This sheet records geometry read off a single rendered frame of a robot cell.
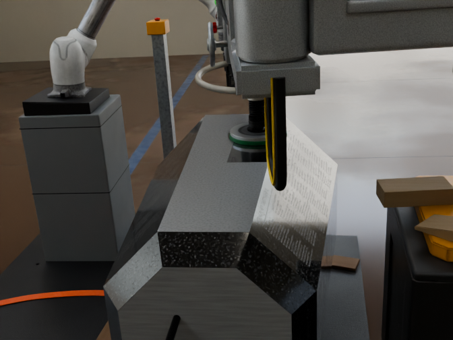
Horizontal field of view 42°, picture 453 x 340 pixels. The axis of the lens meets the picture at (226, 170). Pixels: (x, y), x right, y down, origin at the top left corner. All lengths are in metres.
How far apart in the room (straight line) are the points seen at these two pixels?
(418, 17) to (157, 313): 0.97
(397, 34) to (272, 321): 0.77
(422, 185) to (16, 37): 8.33
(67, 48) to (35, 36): 6.53
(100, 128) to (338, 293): 1.34
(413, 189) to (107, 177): 1.64
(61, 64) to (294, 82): 1.74
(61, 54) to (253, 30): 1.69
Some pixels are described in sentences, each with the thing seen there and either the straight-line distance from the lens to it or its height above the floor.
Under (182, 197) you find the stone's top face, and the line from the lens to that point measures 1.74.
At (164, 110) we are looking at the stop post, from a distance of 3.95.
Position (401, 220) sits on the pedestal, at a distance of 1.78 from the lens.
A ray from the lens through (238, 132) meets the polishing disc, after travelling 2.22.
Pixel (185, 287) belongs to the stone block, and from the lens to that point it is 1.53.
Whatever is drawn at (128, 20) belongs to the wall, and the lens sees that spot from 9.01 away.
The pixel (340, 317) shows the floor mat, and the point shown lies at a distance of 2.61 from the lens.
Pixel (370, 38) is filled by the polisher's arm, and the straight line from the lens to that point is 1.45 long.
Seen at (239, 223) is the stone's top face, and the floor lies 0.82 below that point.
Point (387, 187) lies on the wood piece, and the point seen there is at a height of 0.83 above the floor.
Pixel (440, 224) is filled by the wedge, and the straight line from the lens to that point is 1.64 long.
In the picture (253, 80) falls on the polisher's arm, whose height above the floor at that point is 1.21.
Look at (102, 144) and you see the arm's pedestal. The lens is 2.88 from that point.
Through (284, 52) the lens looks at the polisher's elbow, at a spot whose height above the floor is 1.27.
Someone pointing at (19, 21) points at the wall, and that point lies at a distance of 9.56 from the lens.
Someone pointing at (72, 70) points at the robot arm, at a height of 0.98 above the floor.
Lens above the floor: 1.52
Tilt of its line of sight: 21 degrees down
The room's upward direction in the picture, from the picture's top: 3 degrees counter-clockwise
